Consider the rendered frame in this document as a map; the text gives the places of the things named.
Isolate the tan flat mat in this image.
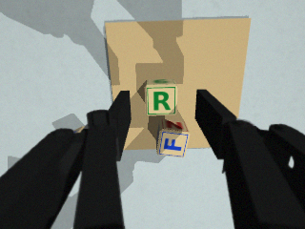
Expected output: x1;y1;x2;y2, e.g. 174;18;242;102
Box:
105;18;251;150

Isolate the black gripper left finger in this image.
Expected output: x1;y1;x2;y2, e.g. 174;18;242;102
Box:
0;91;132;229

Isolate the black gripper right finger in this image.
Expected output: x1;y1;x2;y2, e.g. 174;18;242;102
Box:
195;89;305;229

